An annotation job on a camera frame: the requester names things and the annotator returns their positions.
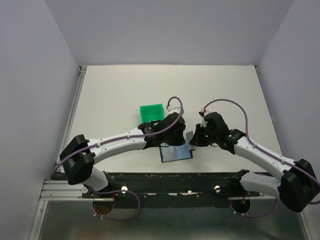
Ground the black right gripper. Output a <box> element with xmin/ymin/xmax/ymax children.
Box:
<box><xmin>189</xmin><ymin>123</ymin><xmax>219</xmax><ymax>147</ymax></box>

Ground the blue leather card holder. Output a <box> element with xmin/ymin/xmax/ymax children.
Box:
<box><xmin>159</xmin><ymin>143</ymin><xmax>193</xmax><ymax>163</ymax></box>

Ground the green plastic bin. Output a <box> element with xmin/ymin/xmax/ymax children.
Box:
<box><xmin>139</xmin><ymin>103</ymin><xmax>165</xmax><ymax>123</ymax></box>

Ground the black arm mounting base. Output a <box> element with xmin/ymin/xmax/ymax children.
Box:
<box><xmin>82</xmin><ymin>172</ymin><xmax>260</xmax><ymax>209</ymax></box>

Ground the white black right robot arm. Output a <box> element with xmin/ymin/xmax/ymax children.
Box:
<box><xmin>189</xmin><ymin>111</ymin><xmax>320</xmax><ymax>213</ymax></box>

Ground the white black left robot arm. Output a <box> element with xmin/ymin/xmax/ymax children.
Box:
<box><xmin>59</xmin><ymin>112</ymin><xmax>186</xmax><ymax>198</ymax></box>

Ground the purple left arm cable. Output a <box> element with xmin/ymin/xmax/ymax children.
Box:
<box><xmin>52</xmin><ymin>96</ymin><xmax>185</xmax><ymax>176</ymax></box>

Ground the aluminium table edge rail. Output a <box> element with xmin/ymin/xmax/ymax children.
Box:
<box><xmin>54</xmin><ymin>66</ymin><xmax>88</xmax><ymax>167</ymax></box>

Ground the aluminium front frame rail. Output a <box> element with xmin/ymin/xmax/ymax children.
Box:
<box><xmin>27</xmin><ymin>178</ymin><xmax>86</xmax><ymax>240</ymax></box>

